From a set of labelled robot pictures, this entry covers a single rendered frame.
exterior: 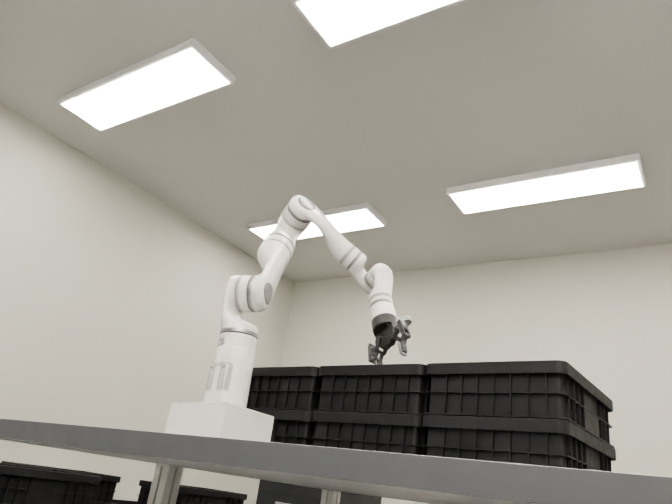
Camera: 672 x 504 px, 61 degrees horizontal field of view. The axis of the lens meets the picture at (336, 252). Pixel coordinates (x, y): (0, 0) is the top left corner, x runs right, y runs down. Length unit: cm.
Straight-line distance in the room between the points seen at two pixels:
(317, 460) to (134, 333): 410
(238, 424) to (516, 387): 58
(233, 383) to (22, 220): 327
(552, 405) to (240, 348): 68
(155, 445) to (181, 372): 414
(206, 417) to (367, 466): 58
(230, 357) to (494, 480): 78
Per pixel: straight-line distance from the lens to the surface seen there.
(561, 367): 118
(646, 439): 475
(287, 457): 86
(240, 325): 137
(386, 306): 164
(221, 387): 133
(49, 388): 448
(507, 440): 119
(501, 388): 121
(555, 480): 71
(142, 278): 493
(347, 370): 139
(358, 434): 135
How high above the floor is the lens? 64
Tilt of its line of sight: 23 degrees up
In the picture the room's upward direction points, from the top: 8 degrees clockwise
